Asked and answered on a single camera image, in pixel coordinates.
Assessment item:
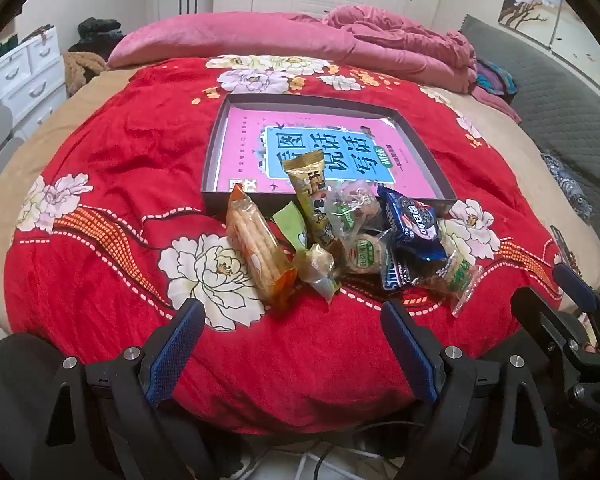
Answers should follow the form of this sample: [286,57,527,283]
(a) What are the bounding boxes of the grey patterned cloth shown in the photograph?
[540,150,596,221]

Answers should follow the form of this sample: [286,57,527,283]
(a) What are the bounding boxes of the yellowish clear snack packet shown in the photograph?
[292,244,342,306]

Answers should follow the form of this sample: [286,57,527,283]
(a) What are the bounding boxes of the round cake clear packet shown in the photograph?
[432,232,483,317]
[341,232,388,276]

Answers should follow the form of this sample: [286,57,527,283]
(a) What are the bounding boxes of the grey quilted headboard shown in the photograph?
[457,14,600,261]

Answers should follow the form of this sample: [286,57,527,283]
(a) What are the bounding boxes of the pink book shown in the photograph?
[215,106,443,198]

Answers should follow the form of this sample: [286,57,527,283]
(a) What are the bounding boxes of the red floral blanket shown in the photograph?
[2,55,600,436]

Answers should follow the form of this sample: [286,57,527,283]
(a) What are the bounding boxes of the blue snack bar packet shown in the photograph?
[380,250,416,295]

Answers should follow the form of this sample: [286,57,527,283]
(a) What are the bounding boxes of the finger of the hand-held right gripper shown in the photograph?
[550,225,600,313]
[510,286,600,371]

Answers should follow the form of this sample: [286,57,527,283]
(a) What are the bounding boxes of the white drawer cabinet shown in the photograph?
[0,25,68,141]

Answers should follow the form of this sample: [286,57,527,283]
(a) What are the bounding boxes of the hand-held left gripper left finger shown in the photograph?
[42,297,216,480]

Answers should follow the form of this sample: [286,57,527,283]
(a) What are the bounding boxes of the gold brown snack packet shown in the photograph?
[281,152,343,256]

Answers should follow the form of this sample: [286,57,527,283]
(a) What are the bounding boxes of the dark clothes pile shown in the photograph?
[69,17,126,53]

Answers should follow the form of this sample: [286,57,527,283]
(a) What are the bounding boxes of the pink quilt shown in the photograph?
[107,4,523,126]

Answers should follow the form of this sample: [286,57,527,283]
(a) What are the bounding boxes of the blue cookie packet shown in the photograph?
[377,186,448,261]

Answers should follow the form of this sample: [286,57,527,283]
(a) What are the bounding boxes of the tan bed sheet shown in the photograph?
[0,67,600,336]

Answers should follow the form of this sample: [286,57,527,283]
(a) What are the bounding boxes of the clear packet of red candy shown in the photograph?
[327,180,386,233]

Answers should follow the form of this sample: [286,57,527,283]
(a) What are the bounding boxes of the orange biscuit packet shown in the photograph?
[226,184,298,311]

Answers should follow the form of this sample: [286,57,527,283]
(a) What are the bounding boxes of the colourful cloth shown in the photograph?
[475,60,518,98]

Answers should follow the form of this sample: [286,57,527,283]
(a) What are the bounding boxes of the flower wall painting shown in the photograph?
[497,0,600,76]

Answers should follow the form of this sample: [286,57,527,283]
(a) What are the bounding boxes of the brown fuzzy blanket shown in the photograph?
[62,50,111,98]

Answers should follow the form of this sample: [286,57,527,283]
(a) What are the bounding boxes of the grey shallow box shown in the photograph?
[200,92,458,216]

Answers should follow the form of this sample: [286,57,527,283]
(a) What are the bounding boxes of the white cable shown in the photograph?
[242,449,333,480]

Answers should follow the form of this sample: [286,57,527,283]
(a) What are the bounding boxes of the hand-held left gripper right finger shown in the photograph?
[380,300,561,480]

